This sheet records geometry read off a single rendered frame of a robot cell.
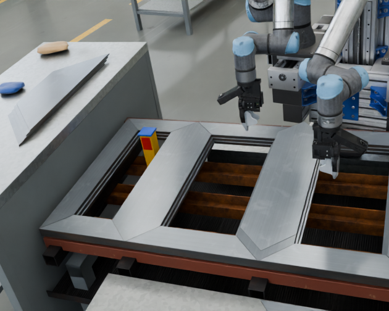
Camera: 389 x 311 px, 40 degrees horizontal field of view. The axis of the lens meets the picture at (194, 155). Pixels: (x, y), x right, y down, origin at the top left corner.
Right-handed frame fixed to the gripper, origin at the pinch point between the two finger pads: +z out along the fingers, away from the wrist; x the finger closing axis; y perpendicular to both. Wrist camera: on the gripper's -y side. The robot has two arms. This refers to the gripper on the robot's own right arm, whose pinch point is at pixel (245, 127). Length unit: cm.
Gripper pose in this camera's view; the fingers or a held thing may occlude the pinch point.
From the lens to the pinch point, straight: 208.6
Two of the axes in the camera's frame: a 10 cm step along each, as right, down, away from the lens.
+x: 3.0, -5.2, 8.0
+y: 9.5, 0.5, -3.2
